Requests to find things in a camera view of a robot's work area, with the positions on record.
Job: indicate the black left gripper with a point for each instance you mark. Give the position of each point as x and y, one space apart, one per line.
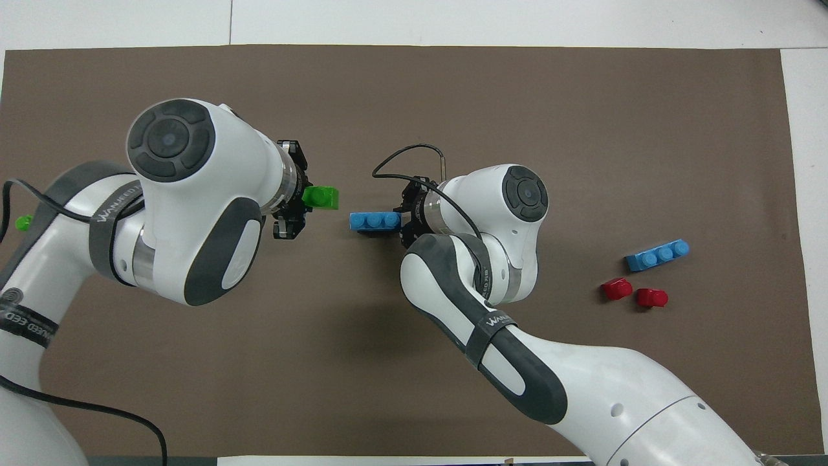
294 168

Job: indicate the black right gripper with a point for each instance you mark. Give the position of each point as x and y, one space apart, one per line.
414 207

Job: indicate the green two-stud toy brick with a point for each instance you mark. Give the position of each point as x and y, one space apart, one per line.
323 198
23 224

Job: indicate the blue three-stud toy brick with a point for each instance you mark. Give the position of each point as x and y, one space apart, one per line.
653 257
374 221

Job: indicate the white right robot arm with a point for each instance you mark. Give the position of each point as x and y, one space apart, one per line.
517 362

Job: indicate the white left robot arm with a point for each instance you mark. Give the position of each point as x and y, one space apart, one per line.
194 213

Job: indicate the brown table mat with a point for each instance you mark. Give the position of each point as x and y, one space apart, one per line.
582 129

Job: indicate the red one-stud toy brick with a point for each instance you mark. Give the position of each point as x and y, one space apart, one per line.
617 288
651 298

